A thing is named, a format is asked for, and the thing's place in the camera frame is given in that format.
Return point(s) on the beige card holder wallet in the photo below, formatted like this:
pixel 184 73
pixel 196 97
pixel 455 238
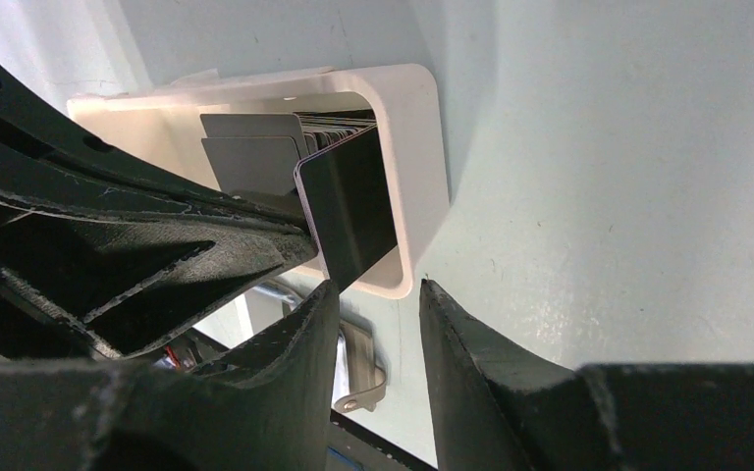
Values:
pixel 359 381

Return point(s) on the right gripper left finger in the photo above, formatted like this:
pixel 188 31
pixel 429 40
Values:
pixel 264 405

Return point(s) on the black credit cards stack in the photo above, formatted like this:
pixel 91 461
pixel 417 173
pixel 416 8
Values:
pixel 259 152

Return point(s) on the white plastic tray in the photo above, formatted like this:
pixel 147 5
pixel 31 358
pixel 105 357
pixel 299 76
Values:
pixel 162 127

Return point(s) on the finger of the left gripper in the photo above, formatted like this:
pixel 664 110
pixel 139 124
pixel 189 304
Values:
pixel 50 164
pixel 99 270

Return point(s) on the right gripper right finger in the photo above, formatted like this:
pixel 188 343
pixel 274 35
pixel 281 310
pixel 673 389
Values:
pixel 497 406

